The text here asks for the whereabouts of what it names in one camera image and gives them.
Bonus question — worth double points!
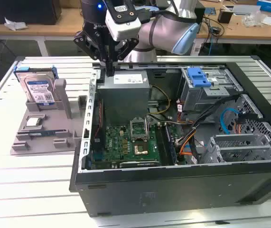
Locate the black tower computer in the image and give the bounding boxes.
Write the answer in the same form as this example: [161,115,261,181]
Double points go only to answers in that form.
[194,8,206,24]

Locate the large black box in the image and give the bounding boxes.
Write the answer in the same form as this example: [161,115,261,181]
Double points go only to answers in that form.
[0,0,62,26]

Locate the grey parts rack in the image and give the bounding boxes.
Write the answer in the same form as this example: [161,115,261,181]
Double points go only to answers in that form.
[9,79,88,156]

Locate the yellow and black wire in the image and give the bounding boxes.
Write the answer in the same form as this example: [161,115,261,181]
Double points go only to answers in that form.
[149,85,171,117]

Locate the metal socket cover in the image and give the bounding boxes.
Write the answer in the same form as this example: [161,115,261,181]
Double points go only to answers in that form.
[130,117,149,143]

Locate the crumpled white paper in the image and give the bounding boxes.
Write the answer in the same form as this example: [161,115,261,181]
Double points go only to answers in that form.
[4,16,28,31]

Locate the blue hanging cable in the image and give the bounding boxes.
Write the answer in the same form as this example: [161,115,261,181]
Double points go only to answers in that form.
[208,35,215,57]

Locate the installed RAM stick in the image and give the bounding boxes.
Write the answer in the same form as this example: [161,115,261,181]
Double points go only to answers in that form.
[165,124,178,165]

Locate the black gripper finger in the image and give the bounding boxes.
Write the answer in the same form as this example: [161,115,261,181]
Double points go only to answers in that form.
[73,30,111,76]
[110,38,140,76]

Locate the hard disk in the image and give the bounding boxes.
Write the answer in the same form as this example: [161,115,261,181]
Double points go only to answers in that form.
[14,66,59,106]

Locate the grey optical drive cage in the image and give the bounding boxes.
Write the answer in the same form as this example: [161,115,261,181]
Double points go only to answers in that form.
[179,67,244,112]

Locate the grey power supply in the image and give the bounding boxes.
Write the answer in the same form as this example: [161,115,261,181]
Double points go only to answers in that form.
[96,70,153,126]

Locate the black graphics card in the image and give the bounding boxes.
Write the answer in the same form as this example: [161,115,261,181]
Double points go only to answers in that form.
[120,160,161,169]

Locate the small black box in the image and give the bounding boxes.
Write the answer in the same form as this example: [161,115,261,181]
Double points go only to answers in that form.
[217,8,234,24]

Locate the black RAM slot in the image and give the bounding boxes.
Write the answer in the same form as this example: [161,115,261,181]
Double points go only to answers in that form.
[155,127,171,167]

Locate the black cable bundle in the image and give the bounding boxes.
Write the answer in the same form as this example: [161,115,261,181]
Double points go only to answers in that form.
[189,94,243,164]

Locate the green motherboard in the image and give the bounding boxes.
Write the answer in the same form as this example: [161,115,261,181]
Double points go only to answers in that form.
[91,124,188,170]

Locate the black power connector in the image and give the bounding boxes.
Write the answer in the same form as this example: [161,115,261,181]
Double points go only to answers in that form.
[237,113,264,124]

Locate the blue wire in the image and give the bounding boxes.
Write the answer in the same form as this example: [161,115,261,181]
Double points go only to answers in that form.
[220,108,242,136]

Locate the blue RAM stick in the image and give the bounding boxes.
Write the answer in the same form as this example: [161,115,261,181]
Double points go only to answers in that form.
[28,130,66,137]

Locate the clear plastic bags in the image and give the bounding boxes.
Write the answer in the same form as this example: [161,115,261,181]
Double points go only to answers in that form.
[242,11,269,27]

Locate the wooden workbench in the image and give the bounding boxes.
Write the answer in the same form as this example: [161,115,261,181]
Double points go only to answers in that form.
[0,0,271,46]

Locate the blue drive latch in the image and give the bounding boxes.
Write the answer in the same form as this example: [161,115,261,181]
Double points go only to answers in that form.
[187,68,212,88]

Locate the silver CPU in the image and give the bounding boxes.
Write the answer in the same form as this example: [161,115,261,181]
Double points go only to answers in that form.
[25,117,42,126]

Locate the CPU socket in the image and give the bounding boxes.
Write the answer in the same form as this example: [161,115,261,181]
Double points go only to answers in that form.
[133,142,149,156]

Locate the black PC case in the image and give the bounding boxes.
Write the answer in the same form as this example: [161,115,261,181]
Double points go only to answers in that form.
[68,56,271,218]

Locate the flat grey device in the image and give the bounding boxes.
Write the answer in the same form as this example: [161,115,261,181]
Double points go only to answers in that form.
[232,5,261,16]

